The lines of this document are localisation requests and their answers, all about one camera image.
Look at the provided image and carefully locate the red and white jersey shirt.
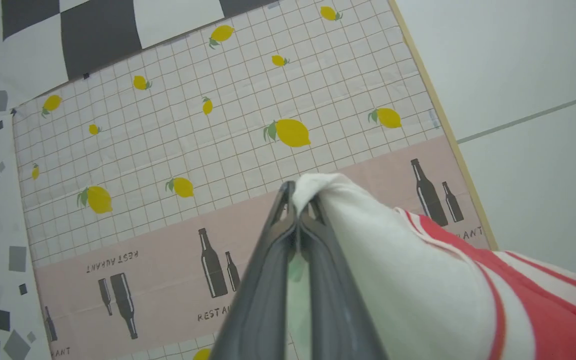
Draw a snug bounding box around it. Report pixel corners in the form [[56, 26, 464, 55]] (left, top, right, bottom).
[[292, 172, 576, 360]]

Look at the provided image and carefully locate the black white checkered panel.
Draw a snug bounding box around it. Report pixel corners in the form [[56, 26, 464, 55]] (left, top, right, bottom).
[[0, 0, 280, 84]]

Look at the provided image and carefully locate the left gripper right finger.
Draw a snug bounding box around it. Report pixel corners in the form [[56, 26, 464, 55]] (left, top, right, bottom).
[[298, 195, 389, 360]]

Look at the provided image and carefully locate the lemon print grid cloth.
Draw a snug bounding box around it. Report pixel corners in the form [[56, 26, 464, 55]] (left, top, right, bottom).
[[12, 0, 492, 360]]

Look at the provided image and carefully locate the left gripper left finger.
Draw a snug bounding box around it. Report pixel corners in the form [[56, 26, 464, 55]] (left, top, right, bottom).
[[210, 180, 299, 360]]

